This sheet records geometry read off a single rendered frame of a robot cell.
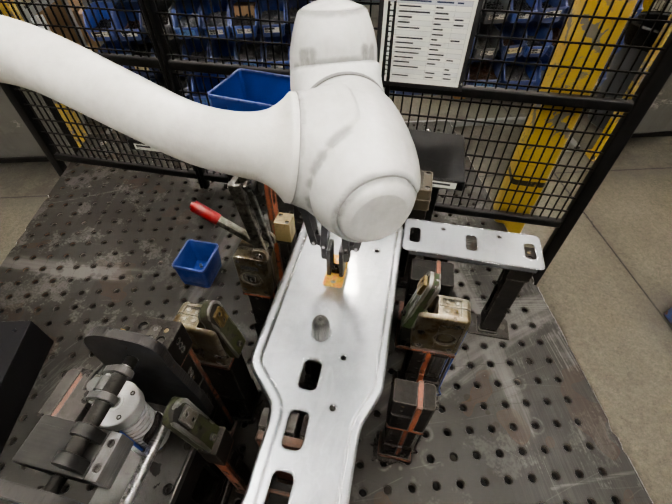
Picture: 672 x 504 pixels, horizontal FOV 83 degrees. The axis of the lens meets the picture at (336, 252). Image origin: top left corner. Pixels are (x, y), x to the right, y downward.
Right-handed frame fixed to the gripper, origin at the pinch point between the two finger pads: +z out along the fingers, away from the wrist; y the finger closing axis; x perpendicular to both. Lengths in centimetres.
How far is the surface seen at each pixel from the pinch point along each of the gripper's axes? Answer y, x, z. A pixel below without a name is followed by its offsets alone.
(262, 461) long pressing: -3.3, -34.4, 5.1
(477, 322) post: 35, 15, 35
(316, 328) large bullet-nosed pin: -0.4, -14.1, 1.9
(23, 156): -234, 120, 87
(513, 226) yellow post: 49, 58, 37
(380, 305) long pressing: 9.4, -4.9, 5.7
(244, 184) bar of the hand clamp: -14.9, -0.5, -15.4
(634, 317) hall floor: 130, 83, 107
